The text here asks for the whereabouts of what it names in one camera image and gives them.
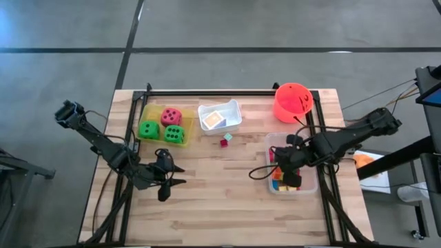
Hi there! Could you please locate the white paper sheet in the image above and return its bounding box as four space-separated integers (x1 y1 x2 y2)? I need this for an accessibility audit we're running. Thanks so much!
353 149 392 194

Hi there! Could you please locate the orange playing card deck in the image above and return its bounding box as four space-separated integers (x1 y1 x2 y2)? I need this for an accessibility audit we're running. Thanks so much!
202 110 224 130

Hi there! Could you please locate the black equipment stand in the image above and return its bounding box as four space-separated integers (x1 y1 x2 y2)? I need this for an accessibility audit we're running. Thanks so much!
0 147 57 242

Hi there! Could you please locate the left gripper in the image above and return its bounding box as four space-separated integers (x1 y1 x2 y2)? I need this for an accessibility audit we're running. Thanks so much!
139 149 187 203

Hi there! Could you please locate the thin black cable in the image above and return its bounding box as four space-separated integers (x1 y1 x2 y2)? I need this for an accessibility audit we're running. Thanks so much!
342 78 420 111

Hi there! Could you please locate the clear plastic container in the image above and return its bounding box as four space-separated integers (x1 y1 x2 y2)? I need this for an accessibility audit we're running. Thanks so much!
264 132 318 196

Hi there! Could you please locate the black rig frame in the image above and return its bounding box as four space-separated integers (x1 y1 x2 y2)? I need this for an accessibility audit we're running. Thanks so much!
84 82 376 248

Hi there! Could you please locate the yellow translucent plastic bin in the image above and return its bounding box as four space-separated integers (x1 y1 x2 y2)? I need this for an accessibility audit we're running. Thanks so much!
136 103 196 148

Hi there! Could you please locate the green foam die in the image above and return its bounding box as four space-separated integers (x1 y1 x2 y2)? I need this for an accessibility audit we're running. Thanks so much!
163 124 186 145
138 120 161 141

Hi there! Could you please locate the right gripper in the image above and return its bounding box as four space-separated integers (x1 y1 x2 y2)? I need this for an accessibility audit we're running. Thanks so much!
271 134 313 189

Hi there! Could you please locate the thin yellow cable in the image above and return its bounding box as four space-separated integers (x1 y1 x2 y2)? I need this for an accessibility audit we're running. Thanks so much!
361 84 420 120

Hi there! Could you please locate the red foam die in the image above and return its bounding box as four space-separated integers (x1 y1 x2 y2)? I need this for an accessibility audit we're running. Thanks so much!
161 107 183 127

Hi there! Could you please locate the computer monitor blue screen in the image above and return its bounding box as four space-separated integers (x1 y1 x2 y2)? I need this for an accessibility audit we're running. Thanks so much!
415 81 441 107

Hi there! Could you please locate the orange plastic bucket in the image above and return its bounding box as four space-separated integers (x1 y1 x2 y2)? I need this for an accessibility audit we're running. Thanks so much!
274 82 314 122

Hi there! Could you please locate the white plastic bin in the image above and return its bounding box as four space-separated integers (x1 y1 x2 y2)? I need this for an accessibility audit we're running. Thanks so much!
197 99 243 136

